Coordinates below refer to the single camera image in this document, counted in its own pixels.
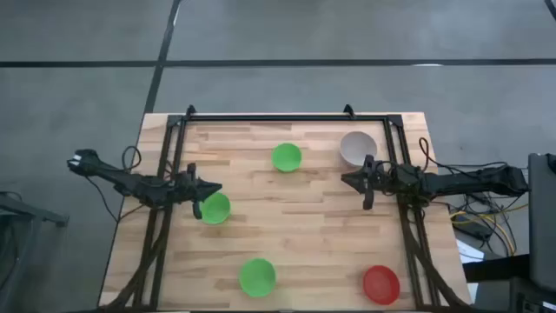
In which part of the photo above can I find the black floor cable bundle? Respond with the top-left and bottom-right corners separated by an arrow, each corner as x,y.
451,190 -> 529,257

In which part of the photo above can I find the black metal beam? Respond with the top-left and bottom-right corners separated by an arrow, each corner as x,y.
462,253 -> 532,284

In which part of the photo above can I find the yellow floor cable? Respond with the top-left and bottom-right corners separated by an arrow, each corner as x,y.
449,203 -> 529,257

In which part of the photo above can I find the grey metal stand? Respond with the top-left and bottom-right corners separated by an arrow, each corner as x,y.
0,190 -> 70,313

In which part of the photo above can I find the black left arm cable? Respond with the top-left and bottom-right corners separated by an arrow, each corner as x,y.
84,145 -> 142,223

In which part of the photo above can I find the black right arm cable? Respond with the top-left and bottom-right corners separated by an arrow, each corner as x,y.
418,137 -> 510,175

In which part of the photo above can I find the grey cabinet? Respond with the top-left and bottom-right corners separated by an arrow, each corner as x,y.
527,151 -> 556,293

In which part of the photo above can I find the black aluminium table frame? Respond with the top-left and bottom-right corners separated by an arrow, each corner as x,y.
100,113 -> 473,312

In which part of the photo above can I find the black power strip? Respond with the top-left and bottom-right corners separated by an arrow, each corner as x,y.
453,216 -> 494,241

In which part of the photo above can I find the red plastic bowl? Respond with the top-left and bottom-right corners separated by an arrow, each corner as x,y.
362,264 -> 401,306

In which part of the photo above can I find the dark grey equipment box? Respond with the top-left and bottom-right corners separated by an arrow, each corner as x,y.
475,277 -> 556,313

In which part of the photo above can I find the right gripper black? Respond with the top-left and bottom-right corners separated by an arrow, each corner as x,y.
341,154 -> 399,211

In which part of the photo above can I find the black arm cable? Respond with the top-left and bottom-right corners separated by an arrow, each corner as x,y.
418,137 -> 510,175
84,145 -> 142,223

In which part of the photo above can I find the green plastic bowl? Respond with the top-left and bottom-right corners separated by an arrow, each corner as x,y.
238,257 -> 278,299
199,191 -> 232,226
271,142 -> 303,174

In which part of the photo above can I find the white ribbed bowl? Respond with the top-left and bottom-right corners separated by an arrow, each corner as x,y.
340,130 -> 379,169

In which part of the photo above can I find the white paper sheet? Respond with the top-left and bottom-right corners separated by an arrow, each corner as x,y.
455,238 -> 484,264

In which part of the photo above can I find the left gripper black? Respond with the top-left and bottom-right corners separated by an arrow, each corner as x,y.
171,163 -> 223,220

